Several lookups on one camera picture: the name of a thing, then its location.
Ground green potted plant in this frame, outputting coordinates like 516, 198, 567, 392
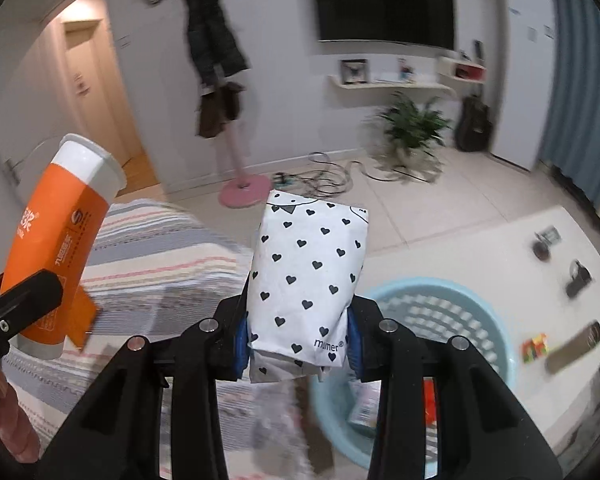
373, 92, 452, 171

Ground person's left hand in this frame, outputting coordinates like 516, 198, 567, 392
0, 367, 41, 464

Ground black wall television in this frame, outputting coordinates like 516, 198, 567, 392
315, 0, 455, 50

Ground black acoustic guitar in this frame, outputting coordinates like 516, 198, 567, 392
454, 96, 493, 152

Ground heart pattern tissue pack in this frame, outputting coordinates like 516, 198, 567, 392
246, 190, 368, 382

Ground black floor cables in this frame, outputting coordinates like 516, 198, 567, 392
272, 152, 441, 201

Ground black binder clip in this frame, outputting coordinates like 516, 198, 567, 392
566, 260, 592, 299

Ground small rubik cube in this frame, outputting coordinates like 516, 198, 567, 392
521, 333, 548, 363

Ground striped knitted blanket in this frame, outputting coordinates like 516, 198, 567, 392
2, 200, 314, 479

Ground white refrigerator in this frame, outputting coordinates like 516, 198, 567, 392
491, 0, 557, 171

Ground orange paper cup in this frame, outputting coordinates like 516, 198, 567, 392
1, 133, 126, 360

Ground white door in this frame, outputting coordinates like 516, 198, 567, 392
0, 26, 62, 203

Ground brown hanging bag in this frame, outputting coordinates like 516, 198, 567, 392
197, 91, 224, 139

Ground lower white wall shelf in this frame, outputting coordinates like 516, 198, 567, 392
329, 56, 486, 99

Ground framed butterfly picture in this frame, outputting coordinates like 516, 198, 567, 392
340, 58, 368, 86

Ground metal clip holder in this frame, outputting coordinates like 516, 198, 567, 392
531, 226, 562, 262

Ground blue curtain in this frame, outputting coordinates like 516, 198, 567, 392
541, 0, 600, 207

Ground light blue laundry basket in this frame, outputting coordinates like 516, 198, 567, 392
311, 278, 517, 468

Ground brown glasses case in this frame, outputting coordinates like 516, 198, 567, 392
545, 321, 600, 375

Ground pink coat stand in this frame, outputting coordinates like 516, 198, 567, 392
218, 81, 272, 209

